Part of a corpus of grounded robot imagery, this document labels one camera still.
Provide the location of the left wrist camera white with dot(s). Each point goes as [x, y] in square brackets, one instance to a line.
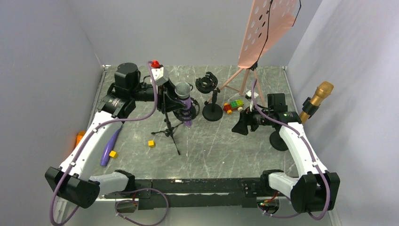
[159, 72]

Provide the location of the black tripod mic stand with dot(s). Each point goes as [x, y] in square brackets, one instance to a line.
[170, 129]

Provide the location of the glitter purple silver microphone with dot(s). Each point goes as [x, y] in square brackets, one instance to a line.
[183, 90]

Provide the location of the black shock mount desk stand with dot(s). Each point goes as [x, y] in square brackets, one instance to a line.
[205, 85]

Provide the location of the yellow cube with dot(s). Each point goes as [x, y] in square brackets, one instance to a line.
[151, 143]
[113, 154]

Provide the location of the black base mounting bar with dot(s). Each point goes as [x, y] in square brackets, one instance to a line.
[205, 192]

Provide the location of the pink music stand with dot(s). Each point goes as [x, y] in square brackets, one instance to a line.
[268, 21]

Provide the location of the orange microphone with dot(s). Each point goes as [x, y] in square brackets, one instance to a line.
[79, 137]

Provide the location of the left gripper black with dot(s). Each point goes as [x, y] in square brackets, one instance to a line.
[169, 104]

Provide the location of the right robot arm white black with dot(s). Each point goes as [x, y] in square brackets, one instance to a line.
[315, 189]

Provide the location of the gold microphone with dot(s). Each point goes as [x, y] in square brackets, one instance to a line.
[311, 104]

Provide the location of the black round stand right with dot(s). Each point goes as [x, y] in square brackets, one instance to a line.
[277, 142]

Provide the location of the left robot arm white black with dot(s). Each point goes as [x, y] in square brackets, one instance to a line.
[73, 180]

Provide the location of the colourful toy block car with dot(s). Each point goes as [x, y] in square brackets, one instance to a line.
[236, 105]

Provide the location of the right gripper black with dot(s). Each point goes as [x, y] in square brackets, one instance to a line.
[246, 119]

